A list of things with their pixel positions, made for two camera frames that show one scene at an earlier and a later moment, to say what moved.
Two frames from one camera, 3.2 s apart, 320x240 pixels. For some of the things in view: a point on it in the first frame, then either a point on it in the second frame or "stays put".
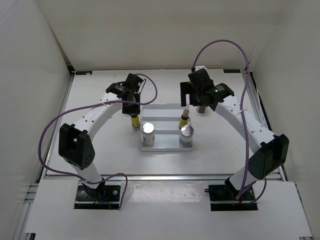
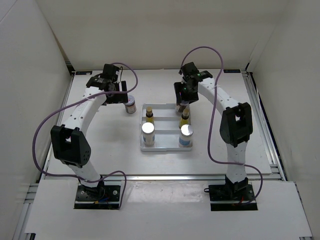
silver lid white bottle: x=148 y=132 stays put
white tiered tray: x=165 y=118 stays put
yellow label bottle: x=184 y=119 stays put
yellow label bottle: x=135 y=120 → x=149 y=114
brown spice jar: x=201 y=109 → x=180 y=107
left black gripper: x=136 y=109 → x=120 y=98
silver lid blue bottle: x=185 y=140 stays put
